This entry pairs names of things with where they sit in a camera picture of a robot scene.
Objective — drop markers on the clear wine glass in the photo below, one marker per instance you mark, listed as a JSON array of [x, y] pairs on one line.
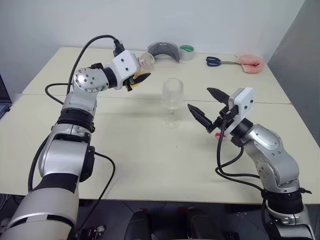
[[172, 100]]

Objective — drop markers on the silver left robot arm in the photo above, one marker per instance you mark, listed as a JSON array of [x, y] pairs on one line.
[[57, 155]]

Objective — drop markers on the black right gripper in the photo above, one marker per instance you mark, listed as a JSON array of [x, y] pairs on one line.
[[230, 110]]

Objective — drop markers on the pink plush cloth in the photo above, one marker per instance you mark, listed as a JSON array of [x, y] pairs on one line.
[[251, 63]]

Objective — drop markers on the grey curved plastic object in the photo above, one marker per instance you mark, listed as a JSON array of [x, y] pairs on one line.
[[162, 48]]

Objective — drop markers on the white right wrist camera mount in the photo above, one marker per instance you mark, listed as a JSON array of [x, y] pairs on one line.
[[246, 100]]

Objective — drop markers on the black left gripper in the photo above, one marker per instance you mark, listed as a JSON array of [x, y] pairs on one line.
[[128, 83]]

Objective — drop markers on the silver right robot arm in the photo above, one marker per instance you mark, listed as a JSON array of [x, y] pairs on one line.
[[270, 145]]

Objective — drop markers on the tape roll with green core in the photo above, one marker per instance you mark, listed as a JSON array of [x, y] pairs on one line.
[[187, 53]]

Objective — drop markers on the dark grey partition panel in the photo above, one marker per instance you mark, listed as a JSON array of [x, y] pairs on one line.
[[297, 62]]

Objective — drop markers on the dark rounded shape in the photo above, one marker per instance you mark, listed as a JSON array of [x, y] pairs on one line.
[[140, 225], [202, 225]]

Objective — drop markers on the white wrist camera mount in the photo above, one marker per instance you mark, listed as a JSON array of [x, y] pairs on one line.
[[123, 63], [246, 100]]

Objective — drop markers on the dark laptop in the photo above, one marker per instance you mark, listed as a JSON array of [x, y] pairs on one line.
[[3, 100]]

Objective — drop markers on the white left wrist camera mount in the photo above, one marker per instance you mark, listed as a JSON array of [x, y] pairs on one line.
[[123, 63]]

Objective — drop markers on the clear bottle with red tape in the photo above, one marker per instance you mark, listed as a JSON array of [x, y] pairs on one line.
[[146, 61]]

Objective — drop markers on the black boxy device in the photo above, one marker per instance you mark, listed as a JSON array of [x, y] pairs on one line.
[[91, 232]]

